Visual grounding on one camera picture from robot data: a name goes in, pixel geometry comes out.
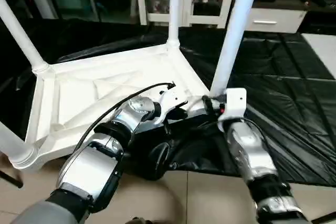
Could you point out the white plastic table top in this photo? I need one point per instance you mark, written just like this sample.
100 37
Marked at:
78 77

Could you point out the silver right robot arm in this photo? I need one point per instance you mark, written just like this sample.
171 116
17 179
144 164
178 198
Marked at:
249 150

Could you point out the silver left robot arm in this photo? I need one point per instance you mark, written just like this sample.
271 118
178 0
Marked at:
89 166

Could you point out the black work mat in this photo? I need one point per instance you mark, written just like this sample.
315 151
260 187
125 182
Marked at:
288 90

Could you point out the white glass door cabinet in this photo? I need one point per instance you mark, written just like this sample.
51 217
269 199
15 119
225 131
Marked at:
187 11

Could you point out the white drawer unit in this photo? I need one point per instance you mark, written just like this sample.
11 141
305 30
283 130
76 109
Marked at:
288 16

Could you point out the black desk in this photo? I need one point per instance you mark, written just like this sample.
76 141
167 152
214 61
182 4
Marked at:
323 22

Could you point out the black stand leg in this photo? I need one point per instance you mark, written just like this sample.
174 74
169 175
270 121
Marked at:
13 180

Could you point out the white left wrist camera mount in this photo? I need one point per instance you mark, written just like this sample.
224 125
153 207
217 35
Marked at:
170 98

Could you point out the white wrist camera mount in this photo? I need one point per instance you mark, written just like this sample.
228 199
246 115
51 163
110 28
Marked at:
170 98
235 100

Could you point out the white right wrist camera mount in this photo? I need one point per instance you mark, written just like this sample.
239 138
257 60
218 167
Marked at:
235 100

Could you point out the black metal table frame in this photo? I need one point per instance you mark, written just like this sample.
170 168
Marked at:
325 216

